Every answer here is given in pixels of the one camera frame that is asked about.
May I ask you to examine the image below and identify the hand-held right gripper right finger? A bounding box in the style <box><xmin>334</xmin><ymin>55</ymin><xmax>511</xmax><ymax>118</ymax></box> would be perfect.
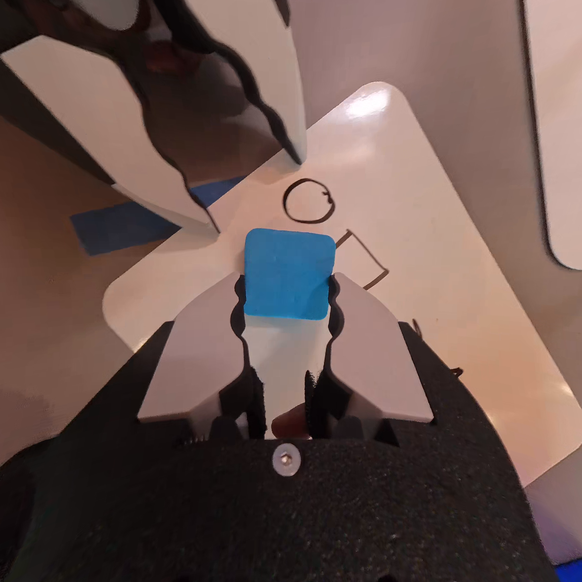
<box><xmin>305</xmin><ymin>272</ymin><xmax>434</xmax><ymax>441</ymax></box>

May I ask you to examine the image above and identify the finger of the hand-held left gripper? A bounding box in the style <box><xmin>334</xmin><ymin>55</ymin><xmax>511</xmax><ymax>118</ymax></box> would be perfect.
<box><xmin>157</xmin><ymin>0</ymin><xmax>307</xmax><ymax>166</ymax></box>
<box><xmin>1</xmin><ymin>35</ymin><xmax>222</xmax><ymax>237</ymax></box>

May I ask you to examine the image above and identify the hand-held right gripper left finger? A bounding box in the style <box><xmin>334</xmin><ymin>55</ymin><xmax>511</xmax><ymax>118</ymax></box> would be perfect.
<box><xmin>137</xmin><ymin>273</ymin><xmax>266</xmax><ymax>441</ymax></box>

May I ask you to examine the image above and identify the white whiteboard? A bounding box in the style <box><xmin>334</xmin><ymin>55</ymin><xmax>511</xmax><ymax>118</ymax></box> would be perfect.
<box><xmin>102</xmin><ymin>82</ymin><xmax>576</xmax><ymax>489</ymax></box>

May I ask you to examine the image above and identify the blue whiteboard eraser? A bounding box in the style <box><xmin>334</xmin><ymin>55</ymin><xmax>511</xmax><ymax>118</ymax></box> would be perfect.
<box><xmin>244</xmin><ymin>228</ymin><xmax>337</xmax><ymax>322</ymax></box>

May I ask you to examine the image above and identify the person's left hand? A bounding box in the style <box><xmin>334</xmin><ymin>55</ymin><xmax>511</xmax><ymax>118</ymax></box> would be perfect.
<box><xmin>142</xmin><ymin>38</ymin><xmax>205</xmax><ymax>75</ymax></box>

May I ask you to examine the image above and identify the blue tape strip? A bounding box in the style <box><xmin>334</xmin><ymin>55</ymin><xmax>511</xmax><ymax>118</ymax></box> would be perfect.
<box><xmin>70</xmin><ymin>175</ymin><xmax>246</xmax><ymax>256</ymax></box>

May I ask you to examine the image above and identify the white metal desk stand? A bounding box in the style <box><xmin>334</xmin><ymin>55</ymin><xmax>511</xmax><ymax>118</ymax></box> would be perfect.
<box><xmin>520</xmin><ymin>0</ymin><xmax>582</xmax><ymax>271</ymax></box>

